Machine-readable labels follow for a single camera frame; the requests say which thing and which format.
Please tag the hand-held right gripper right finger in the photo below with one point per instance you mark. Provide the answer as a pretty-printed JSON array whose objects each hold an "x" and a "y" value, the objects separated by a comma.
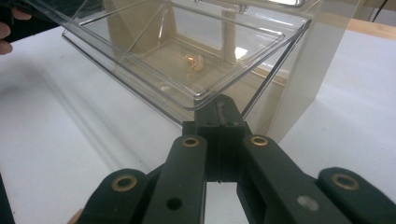
[{"x": 232, "y": 124}]

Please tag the clear plastic drawer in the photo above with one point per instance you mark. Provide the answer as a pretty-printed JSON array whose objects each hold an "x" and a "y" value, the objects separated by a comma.
[{"x": 149, "y": 74}]

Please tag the beige drawer cabinet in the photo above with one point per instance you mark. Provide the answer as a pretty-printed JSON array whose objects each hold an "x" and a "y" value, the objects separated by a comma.
[{"x": 311, "y": 77}]

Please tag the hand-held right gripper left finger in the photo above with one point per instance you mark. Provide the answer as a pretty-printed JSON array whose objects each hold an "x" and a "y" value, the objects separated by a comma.
[{"x": 208, "y": 124}]

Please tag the wooden table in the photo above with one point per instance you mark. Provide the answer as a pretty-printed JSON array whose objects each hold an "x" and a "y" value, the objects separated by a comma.
[{"x": 373, "y": 29}]

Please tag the white table board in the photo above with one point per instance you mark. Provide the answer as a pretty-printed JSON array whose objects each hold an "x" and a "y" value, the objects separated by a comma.
[{"x": 62, "y": 124}]

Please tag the small shiny copper ornament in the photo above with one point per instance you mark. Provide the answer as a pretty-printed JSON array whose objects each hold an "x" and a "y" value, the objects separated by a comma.
[{"x": 194, "y": 61}]

